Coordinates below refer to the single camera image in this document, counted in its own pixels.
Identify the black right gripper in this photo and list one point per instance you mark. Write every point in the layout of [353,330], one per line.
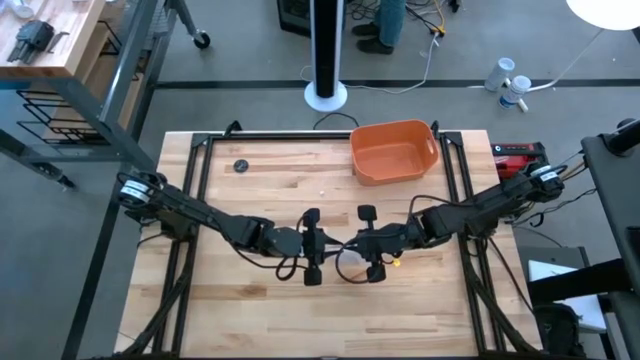
[375,242]

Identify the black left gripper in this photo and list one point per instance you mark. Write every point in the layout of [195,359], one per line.
[312,245]

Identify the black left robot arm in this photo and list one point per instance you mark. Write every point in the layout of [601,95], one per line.
[200,215]

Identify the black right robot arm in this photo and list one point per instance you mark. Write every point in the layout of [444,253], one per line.
[475,210]

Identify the orange plastic bin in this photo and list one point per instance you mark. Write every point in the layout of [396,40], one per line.
[392,152]

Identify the black round disc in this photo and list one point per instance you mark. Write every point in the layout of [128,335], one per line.
[241,166]

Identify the red tool case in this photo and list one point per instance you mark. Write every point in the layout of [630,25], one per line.
[517,157]

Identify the black white floor stand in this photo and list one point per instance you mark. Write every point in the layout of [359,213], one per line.
[326,50]

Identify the white paper sheet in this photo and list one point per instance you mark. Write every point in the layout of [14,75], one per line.
[555,272]

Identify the black bag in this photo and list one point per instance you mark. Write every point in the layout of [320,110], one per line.
[557,330]

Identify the white plastic bottle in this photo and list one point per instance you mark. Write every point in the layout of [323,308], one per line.
[499,74]
[515,91]

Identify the person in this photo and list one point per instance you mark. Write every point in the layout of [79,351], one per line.
[387,25]

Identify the black computer box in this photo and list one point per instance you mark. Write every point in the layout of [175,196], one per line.
[295,17]

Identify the black equipment stand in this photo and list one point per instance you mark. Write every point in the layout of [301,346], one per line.
[615,210]

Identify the wooden top metal workbench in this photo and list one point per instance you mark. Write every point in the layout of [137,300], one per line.
[55,35]

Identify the black tool set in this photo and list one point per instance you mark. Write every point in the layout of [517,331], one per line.
[32,40]

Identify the black table frame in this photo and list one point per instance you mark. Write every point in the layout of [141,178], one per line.
[195,200]

